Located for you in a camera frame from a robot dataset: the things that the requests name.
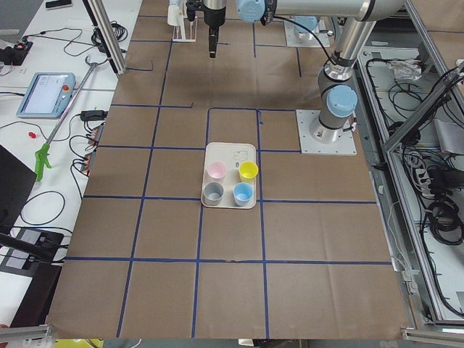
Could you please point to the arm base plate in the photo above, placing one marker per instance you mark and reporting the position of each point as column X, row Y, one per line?
column 293, row 41
column 318, row 140

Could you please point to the green handled reacher grabber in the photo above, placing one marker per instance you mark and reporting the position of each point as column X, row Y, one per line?
column 42, row 154

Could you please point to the cream serving tray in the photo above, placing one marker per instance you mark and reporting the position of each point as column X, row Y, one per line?
column 232, row 155

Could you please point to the white ikea cup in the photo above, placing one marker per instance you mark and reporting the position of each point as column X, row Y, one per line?
column 174, row 15

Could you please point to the black monitor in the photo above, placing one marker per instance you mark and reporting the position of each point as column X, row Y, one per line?
column 17, row 181

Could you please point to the white wire cup rack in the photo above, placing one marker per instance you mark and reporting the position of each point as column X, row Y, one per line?
column 186, row 32

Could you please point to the pink cup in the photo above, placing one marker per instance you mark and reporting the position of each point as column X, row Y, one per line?
column 216, row 171

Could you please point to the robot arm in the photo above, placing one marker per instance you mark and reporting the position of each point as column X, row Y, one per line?
column 310, row 22
column 339, row 100

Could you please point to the black power adapter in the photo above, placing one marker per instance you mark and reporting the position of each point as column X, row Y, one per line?
column 93, row 115

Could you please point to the aluminium frame post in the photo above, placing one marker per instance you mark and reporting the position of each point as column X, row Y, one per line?
column 100, row 21

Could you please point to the light blue cup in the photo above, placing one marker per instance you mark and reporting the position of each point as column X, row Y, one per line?
column 242, row 193

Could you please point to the blue teach pendant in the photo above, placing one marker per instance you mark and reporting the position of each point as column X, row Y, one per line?
column 47, row 96

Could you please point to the yellow cup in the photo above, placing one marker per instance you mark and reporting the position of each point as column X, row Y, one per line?
column 248, row 171

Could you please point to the grey cup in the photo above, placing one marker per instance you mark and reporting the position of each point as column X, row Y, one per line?
column 212, row 194

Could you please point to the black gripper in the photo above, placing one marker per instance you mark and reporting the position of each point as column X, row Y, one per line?
column 212, row 17

